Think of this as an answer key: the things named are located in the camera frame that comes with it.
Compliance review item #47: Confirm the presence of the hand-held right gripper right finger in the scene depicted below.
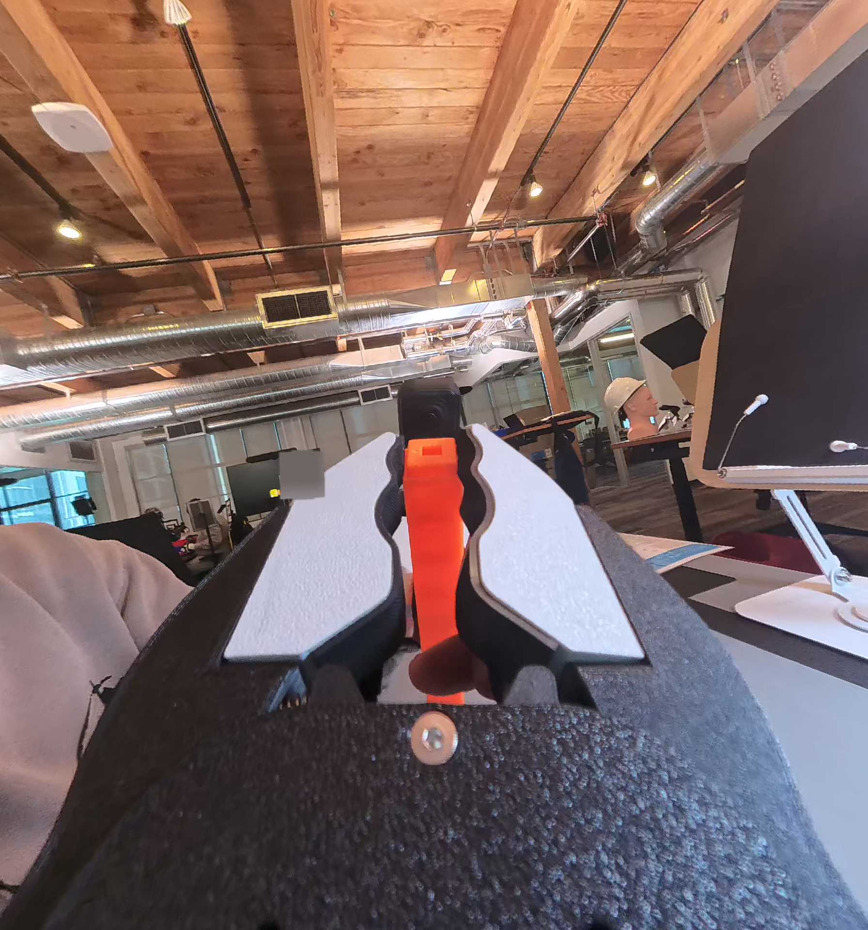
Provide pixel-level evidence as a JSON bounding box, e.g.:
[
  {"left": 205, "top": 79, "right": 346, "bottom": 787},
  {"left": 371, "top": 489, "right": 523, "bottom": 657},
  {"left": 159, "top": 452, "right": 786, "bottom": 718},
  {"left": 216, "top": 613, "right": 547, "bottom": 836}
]
[{"left": 456, "top": 423, "right": 647, "bottom": 664}]

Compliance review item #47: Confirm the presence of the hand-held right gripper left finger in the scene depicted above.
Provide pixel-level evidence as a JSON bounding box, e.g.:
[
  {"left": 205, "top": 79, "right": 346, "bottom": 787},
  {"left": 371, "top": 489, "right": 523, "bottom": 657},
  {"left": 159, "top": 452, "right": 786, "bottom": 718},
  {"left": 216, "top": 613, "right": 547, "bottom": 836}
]
[{"left": 223, "top": 432, "right": 409, "bottom": 664}]

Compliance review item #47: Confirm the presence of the long orange block stick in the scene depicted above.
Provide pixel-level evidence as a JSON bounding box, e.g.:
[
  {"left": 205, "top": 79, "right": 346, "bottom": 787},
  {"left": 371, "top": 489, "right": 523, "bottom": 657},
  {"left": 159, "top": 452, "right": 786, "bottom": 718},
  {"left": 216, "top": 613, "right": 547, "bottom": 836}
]
[{"left": 403, "top": 438, "right": 469, "bottom": 706}]

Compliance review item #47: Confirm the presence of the person's right hand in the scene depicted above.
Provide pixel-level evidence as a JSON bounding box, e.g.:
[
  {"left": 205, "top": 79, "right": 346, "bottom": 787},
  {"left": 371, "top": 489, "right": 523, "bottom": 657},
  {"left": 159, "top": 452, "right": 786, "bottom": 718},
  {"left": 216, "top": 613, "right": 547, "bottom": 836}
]
[{"left": 411, "top": 638, "right": 492, "bottom": 696}]

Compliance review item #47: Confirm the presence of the black monitor screen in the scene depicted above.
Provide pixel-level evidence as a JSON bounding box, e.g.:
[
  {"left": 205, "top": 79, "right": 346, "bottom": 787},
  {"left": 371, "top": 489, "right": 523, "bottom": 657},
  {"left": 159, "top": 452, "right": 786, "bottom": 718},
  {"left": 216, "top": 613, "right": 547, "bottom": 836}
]
[{"left": 225, "top": 456, "right": 284, "bottom": 518}]

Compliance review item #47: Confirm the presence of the blue white paper sheet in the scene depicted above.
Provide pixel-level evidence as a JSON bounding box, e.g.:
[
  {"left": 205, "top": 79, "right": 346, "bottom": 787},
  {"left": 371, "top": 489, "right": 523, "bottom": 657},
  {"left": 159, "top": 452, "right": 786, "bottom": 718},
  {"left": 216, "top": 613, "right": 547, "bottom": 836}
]
[{"left": 618, "top": 532, "right": 730, "bottom": 576}]

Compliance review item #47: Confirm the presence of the ceiling vent grille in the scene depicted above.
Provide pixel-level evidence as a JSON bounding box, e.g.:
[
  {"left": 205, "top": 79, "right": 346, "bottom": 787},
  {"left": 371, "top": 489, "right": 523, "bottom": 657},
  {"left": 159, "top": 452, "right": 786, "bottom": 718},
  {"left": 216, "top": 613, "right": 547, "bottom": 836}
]
[{"left": 254, "top": 285, "right": 338, "bottom": 329}]

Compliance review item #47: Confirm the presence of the long wooden desk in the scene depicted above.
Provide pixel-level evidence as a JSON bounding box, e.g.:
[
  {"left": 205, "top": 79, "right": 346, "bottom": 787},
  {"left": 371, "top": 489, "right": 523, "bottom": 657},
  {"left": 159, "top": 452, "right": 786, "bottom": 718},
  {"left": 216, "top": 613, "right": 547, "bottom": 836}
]
[{"left": 610, "top": 429, "right": 705, "bottom": 544}]

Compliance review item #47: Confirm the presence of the black divider panel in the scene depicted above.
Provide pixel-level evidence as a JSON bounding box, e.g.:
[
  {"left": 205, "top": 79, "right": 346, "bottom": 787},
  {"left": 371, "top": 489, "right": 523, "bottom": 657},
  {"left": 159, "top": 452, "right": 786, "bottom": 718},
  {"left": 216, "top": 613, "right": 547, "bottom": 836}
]
[{"left": 65, "top": 514, "right": 197, "bottom": 586}]

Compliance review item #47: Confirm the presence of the mannequin head white helmet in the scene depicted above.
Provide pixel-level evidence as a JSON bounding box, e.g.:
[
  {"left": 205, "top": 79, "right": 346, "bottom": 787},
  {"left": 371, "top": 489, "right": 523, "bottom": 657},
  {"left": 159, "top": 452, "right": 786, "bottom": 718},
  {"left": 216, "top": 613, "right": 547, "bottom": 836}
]
[{"left": 603, "top": 376, "right": 662, "bottom": 442}]

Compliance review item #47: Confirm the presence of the black ceiling pipe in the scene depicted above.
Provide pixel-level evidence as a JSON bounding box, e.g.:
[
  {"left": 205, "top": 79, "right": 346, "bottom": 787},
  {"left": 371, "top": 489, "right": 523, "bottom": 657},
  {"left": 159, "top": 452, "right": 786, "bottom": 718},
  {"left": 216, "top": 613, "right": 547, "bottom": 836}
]
[{"left": 0, "top": 213, "right": 604, "bottom": 286}]

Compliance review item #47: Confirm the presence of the beige chair with black cover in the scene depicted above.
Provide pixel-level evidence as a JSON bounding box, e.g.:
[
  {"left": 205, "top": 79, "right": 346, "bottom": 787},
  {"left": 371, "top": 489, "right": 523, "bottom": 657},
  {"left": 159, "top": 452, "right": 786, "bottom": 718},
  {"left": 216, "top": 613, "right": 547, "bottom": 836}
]
[{"left": 639, "top": 314, "right": 709, "bottom": 411}]

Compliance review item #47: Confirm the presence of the white metal rod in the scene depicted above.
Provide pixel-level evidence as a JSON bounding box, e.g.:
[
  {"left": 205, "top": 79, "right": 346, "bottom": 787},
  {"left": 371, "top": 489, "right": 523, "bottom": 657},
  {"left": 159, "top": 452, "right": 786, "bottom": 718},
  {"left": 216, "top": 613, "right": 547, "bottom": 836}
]
[{"left": 772, "top": 488, "right": 854, "bottom": 588}]

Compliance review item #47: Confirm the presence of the black board with wooden rim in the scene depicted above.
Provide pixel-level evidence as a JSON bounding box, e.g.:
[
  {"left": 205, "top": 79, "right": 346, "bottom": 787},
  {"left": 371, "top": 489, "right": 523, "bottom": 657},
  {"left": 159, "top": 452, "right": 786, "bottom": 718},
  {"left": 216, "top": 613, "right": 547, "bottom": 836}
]
[{"left": 690, "top": 22, "right": 868, "bottom": 495}]

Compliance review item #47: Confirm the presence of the white ceiling access point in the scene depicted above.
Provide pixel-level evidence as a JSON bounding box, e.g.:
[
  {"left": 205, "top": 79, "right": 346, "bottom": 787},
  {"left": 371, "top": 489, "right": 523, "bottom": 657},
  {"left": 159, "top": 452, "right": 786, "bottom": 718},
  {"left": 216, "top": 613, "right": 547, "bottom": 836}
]
[{"left": 29, "top": 100, "right": 114, "bottom": 155}]

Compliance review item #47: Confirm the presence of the wooden desk black frame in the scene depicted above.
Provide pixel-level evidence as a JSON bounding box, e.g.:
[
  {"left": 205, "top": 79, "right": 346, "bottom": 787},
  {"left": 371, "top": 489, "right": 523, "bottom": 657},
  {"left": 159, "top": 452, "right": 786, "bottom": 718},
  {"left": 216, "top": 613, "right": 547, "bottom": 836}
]
[{"left": 501, "top": 409, "right": 601, "bottom": 506}]

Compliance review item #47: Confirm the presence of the silver ventilation duct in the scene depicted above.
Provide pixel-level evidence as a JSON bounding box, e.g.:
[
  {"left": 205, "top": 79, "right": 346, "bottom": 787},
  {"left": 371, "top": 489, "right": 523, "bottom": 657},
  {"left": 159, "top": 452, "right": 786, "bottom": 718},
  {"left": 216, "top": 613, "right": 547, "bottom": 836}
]
[
  {"left": 1, "top": 287, "right": 540, "bottom": 368},
  {"left": 0, "top": 355, "right": 471, "bottom": 448},
  {"left": 632, "top": 153, "right": 722, "bottom": 251},
  {"left": 549, "top": 267, "right": 720, "bottom": 346}
]

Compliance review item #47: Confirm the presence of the white metal bracket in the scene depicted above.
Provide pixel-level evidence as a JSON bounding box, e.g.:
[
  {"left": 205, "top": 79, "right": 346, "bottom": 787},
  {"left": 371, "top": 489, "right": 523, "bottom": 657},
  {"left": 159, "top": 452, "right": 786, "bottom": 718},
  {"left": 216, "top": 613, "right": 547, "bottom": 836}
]
[{"left": 716, "top": 394, "right": 868, "bottom": 489}]

